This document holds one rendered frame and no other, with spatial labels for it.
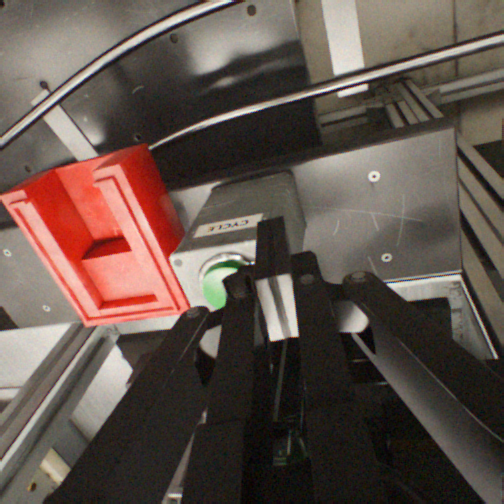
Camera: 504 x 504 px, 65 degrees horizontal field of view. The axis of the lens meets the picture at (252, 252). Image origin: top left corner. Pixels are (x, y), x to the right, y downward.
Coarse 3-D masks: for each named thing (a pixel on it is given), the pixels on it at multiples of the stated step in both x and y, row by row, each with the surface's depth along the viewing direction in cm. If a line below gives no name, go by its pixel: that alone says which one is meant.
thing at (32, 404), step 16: (64, 336) 48; (80, 336) 47; (64, 368) 43; (32, 384) 42; (48, 384) 41; (16, 400) 41; (32, 400) 40; (0, 416) 39; (16, 432) 36; (0, 448) 35
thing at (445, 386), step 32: (352, 288) 14; (384, 288) 13; (384, 320) 12; (416, 320) 11; (384, 352) 12; (416, 352) 10; (448, 352) 10; (416, 384) 10; (448, 384) 9; (480, 384) 9; (416, 416) 11; (448, 416) 9; (480, 416) 8; (448, 448) 10; (480, 448) 8; (480, 480) 9
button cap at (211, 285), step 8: (216, 264) 26; (224, 264) 26; (232, 264) 26; (240, 264) 26; (208, 272) 26; (216, 272) 26; (224, 272) 26; (232, 272) 26; (208, 280) 26; (216, 280) 26; (208, 288) 27; (216, 288) 26; (208, 296) 27; (216, 296) 27; (224, 296) 27; (216, 304) 27; (224, 304) 27
